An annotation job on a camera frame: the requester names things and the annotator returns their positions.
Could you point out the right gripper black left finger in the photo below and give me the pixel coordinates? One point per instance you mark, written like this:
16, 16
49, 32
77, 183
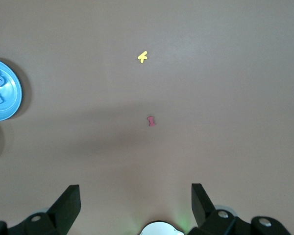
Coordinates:
63, 208

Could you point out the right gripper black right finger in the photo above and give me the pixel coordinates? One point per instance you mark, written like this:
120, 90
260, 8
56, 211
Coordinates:
203, 208

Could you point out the blue foam letter a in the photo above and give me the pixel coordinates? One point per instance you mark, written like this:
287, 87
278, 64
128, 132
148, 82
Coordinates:
1, 83

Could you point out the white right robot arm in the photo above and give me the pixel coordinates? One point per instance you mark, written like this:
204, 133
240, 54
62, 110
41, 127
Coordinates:
159, 228

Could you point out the dark red foam letter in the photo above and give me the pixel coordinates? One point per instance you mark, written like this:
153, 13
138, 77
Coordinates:
151, 121

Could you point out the brown table cover sheet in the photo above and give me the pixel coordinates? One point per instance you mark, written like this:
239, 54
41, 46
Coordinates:
210, 98

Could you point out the blue plate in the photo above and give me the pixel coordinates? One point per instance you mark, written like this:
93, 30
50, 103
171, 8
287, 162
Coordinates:
9, 98

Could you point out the yellow foam letter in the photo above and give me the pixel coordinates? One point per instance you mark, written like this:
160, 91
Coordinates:
142, 57

